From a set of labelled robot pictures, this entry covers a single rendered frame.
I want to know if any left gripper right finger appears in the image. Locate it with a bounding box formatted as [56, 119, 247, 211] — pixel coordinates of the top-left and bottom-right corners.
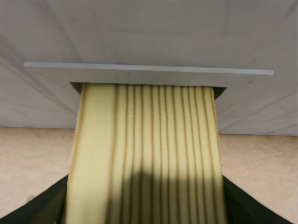
[223, 175, 294, 224]

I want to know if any grey panel wall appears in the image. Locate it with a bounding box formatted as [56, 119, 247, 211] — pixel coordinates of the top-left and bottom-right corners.
[0, 0, 298, 136]

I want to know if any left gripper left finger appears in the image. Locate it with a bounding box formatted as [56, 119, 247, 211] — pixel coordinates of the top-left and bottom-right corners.
[0, 173, 69, 224]

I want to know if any light wooden board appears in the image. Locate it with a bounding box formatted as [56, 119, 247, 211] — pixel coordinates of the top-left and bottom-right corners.
[61, 82, 228, 224]

